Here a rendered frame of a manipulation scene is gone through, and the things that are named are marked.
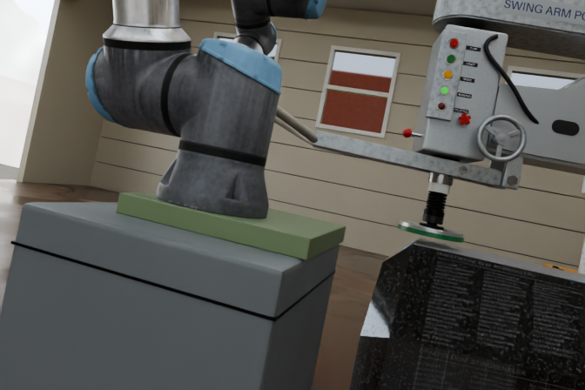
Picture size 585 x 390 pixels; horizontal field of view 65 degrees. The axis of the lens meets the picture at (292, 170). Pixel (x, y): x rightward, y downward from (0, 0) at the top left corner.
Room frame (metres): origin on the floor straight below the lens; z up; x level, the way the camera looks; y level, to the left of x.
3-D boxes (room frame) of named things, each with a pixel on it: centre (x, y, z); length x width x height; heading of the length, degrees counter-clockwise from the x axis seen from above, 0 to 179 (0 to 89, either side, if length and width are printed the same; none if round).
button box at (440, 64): (1.48, -0.43, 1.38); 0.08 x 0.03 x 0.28; 85
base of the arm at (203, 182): (0.79, 0.12, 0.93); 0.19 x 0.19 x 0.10
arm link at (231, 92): (0.80, 0.13, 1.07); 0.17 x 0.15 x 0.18; 70
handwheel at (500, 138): (1.46, -0.61, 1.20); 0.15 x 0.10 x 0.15; 85
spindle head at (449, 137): (1.58, -0.58, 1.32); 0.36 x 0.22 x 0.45; 85
